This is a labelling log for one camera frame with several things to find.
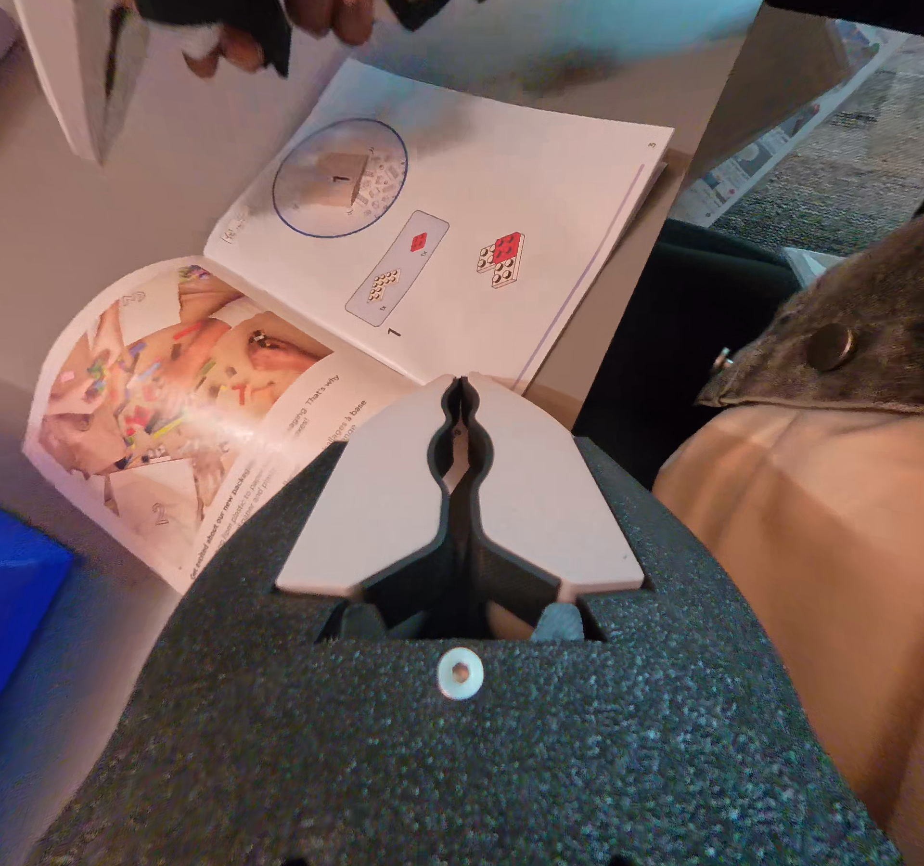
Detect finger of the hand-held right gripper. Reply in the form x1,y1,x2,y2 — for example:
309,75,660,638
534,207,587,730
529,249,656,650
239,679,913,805
2,0,103,165
74,0,153,165

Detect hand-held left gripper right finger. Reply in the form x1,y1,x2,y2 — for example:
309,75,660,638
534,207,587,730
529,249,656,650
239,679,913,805
462,373,647,603

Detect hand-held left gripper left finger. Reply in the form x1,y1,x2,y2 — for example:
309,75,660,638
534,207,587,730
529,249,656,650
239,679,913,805
275,375,463,597

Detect blue plastic bin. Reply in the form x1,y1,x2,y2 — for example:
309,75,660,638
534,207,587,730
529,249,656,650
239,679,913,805
0,507,78,695

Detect person's black trousers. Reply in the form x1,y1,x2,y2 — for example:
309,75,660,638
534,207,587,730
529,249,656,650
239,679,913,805
572,218,804,493

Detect flower print instruction booklet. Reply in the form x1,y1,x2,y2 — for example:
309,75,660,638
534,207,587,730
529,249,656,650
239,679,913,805
20,57,677,597

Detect person's dark denim jacket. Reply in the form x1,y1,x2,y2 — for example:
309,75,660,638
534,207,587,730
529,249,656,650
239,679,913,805
694,218,924,417

